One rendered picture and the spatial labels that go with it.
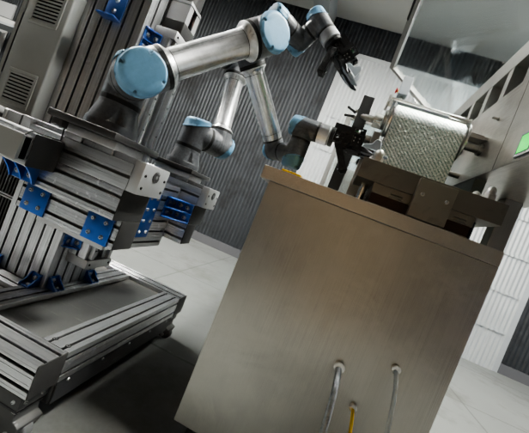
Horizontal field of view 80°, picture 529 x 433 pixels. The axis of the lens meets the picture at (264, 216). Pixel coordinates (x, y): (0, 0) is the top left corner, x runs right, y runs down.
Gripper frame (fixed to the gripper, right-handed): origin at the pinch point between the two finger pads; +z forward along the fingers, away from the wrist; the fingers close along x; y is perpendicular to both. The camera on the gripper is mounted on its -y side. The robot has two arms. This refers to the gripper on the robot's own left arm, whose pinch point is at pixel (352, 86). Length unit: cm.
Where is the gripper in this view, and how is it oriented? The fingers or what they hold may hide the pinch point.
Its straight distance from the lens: 135.2
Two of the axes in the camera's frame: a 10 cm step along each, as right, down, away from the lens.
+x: 2.0, 0.6, 9.8
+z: 4.5, 8.8, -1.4
